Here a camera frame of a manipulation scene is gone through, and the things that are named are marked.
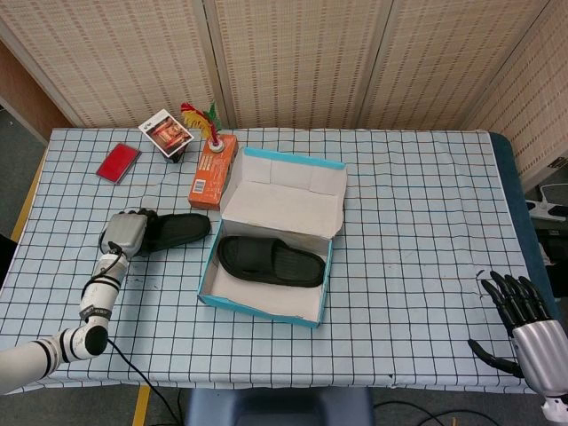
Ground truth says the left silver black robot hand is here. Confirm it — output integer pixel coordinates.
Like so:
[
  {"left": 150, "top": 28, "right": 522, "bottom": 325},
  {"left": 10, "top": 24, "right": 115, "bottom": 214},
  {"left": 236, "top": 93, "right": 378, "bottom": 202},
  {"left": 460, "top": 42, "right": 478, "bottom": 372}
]
[{"left": 98, "top": 207, "right": 160, "bottom": 258}]

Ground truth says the red flat case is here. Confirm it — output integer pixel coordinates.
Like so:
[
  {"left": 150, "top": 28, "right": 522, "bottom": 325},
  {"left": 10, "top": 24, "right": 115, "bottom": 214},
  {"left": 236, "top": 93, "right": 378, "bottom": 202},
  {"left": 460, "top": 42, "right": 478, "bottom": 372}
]
[{"left": 95, "top": 142, "right": 142, "bottom": 184}]

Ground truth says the black carton with photo card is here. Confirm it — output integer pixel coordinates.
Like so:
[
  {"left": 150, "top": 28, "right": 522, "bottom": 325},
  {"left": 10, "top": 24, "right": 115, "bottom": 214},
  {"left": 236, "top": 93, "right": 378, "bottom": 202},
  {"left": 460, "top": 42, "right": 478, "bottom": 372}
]
[{"left": 138, "top": 108, "right": 195, "bottom": 164}]

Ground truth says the dark blue stool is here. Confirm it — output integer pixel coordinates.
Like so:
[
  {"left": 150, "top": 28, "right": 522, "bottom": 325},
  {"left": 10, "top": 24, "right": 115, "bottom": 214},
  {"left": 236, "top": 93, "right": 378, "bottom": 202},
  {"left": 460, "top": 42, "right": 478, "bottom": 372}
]
[{"left": 184, "top": 388, "right": 376, "bottom": 426}]

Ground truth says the black rubber slipper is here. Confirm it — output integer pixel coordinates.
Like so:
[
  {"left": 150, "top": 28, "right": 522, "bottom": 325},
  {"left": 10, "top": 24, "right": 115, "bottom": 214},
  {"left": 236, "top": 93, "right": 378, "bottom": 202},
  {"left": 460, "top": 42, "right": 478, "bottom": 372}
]
[
  {"left": 139, "top": 212, "right": 213, "bottom": 257},
  {"left": 218, "top": 234, "right": 327, "bottom": 289}
]

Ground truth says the blue cardboard shoe box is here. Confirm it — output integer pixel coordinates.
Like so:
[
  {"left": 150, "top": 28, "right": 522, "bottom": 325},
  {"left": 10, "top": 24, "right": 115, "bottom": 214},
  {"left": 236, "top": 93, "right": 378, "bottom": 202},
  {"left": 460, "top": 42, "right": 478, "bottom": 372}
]
[{"left": 196, "top": 146, "right": 348, "bottom": 329}]

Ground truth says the orange cardboard box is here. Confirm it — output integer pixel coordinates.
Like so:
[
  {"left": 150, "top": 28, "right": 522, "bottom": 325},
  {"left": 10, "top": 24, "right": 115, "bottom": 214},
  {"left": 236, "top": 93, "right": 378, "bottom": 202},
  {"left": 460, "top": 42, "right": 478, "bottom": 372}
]
[{"left": 187, "top": 135, "right": 239, "bottom": 210}]

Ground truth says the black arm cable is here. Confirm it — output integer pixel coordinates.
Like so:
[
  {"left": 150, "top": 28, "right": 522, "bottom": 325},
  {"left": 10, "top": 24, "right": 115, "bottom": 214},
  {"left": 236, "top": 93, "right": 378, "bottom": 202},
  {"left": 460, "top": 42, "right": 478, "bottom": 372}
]
[{"left": 82, "top": 241, "right": 179, "bottom": 426}]

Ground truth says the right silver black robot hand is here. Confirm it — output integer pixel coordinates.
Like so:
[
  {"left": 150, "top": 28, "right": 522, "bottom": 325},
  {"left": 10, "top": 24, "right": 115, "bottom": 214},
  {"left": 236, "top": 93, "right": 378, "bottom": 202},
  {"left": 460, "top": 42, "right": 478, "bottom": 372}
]
[{"left": 468, "top": 269, "right": 568, "bottom": 395}]

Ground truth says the white office chair base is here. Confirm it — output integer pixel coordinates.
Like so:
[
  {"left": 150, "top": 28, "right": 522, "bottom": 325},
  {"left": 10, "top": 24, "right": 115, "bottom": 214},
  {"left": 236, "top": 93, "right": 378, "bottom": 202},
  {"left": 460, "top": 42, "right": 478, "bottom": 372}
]
[{"left": 525, "top": 181, "right": 568, "bottom": 219}]

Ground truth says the blue checked tablecloth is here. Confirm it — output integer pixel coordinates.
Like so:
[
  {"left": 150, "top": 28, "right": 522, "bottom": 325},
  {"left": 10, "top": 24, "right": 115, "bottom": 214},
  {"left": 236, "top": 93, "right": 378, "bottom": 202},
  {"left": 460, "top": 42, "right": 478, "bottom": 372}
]
[{"left": 0, "top": 127, "right": 549, "bottom": 396}]

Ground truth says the dark blue table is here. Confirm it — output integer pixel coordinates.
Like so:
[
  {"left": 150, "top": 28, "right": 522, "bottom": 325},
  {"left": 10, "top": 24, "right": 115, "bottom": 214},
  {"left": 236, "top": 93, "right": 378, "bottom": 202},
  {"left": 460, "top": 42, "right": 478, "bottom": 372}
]
[{"left": 489, "top": 131, "right": 556, "bottom": 312}]

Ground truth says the black floor cable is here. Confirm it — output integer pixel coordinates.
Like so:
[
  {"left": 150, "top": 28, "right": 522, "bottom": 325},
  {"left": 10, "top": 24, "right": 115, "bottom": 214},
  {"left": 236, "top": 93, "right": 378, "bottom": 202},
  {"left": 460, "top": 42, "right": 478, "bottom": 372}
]
[{"left": 372, "top": 400, "right": 568, "bottom": 426}]

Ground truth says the colourful feather shuttlecock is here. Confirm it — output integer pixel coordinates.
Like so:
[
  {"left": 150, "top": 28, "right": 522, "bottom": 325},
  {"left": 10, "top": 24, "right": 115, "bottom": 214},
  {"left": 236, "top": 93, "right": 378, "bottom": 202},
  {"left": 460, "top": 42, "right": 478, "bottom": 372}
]
[{"left": 179, "top": 101, "right": 225, "bottom": 154}]

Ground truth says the beige woven screen panel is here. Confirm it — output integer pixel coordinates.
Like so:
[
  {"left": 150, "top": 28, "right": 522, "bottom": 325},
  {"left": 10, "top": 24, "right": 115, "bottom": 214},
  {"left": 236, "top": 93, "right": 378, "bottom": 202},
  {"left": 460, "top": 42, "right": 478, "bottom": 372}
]
[
  {"left": 359, "top": 0, "right": 554, "bottom": 130},
  {"left": 0, "top": 0, "right": 228, "bottom": 130},
  {"left": 203, "top": 0, "right": 394, "bottom": 130},
  {"left": 465, "top": 0, "right": 568, "bottom": 192}
]

